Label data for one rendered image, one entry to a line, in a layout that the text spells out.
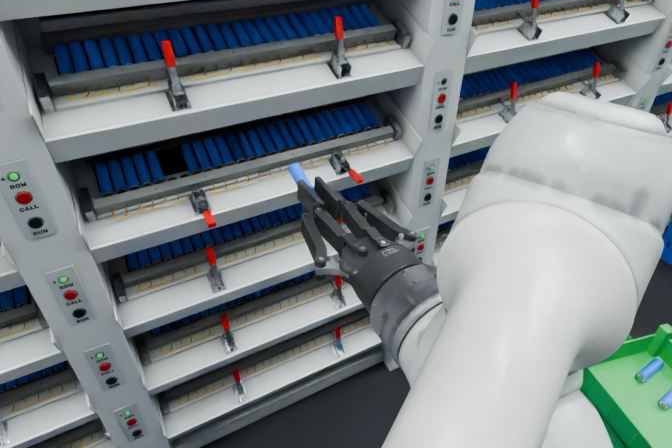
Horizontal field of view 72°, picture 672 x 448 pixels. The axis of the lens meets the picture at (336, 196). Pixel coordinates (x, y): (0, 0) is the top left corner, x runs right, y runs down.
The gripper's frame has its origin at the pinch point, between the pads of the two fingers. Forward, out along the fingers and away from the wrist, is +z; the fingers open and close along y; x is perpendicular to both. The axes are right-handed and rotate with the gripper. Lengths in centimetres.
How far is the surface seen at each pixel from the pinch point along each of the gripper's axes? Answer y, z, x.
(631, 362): -61, -20, 41
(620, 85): -98, 24, 2
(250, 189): 2.9, 22.3, 9.8
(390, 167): -25.6, 20.6, 10.0
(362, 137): -20.9, 24.5, 4.4
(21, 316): 43, 26, 28
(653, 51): -100, 21, -8
